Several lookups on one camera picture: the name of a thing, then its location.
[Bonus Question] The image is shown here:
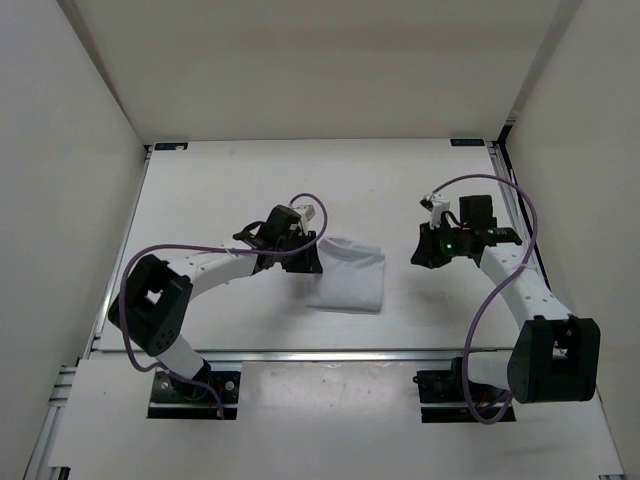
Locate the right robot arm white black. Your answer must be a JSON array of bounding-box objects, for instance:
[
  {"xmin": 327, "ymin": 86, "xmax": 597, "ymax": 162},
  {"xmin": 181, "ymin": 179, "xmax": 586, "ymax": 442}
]
[{"xmin": 411, "ymin": 193, "xmax": 601, "ymax": 404}]

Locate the white skirt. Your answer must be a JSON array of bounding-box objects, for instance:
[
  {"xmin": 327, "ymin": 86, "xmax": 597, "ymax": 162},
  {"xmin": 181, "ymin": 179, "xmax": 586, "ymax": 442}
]
[{"xmin": 305, "ymin": 236, "xmax": 385, "ymax": 313}]

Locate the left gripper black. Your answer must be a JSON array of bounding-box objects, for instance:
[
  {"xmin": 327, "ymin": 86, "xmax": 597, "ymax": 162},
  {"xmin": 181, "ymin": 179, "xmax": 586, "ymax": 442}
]
[{"xmin": 276, "ymin": 229, "xmax": 323, "ymax": 273}]

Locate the white front cover board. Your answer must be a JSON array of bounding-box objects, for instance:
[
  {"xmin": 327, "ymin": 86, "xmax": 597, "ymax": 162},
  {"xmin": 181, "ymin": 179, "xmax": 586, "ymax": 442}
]
[{"xmin": 49, "ymin": 359, "xmax": 623, "ymax": 479}]

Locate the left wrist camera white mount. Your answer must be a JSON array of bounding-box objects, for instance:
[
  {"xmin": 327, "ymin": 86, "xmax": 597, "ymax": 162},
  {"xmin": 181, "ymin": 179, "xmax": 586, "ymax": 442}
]
[{"xmin": 292, "ymin": 204, "xmax": 316, "ymax": 223}]

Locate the right blue corner sticker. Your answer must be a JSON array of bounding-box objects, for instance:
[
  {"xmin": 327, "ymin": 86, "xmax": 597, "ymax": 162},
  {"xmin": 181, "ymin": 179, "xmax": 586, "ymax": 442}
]
[{"xmin": 450, "ymin": 138, "xmax": 485, "ymax": 147}]

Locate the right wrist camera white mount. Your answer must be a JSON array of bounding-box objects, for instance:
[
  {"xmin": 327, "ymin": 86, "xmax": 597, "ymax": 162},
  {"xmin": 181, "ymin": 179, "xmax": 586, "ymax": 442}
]
[{"xmin": 420, "ymin": 192, "xmax": 450, "ymax": 229}]

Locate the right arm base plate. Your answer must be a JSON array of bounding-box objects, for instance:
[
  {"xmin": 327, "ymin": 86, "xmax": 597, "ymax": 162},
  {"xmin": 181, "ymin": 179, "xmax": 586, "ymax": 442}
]
[{"xmin": 412, "ymin": 370, "xmax": 507, "ymax": 424}]

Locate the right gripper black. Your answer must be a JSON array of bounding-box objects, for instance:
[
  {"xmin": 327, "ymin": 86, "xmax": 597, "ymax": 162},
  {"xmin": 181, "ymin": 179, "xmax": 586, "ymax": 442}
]
[{"xmin": 410, "ymin": 218, "xmax": 469, "ymax": 269}]

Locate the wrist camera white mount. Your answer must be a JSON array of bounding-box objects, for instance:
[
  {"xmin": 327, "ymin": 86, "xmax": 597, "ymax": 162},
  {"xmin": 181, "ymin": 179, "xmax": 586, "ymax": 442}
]
[
  {"xmin": 420, "ymin": 192, "xmax": 450, "ymax": 229},
  {"xmin": 292, "ymin": 204, "xmax": 316, "ymax": 223}
]

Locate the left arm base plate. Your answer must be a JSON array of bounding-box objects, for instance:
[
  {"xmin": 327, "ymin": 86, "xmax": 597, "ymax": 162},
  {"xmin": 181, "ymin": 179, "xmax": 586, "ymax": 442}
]
[{"xmin": 147, "ymin": 370, "xmax": 241, "ymax": 420}]

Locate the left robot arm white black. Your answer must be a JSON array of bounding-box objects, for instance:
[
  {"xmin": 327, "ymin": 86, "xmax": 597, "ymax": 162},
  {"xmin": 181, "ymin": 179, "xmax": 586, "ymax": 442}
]
[{"xmin": 108, "ymin": 203, "xmax": 326, "ymax": 401}]

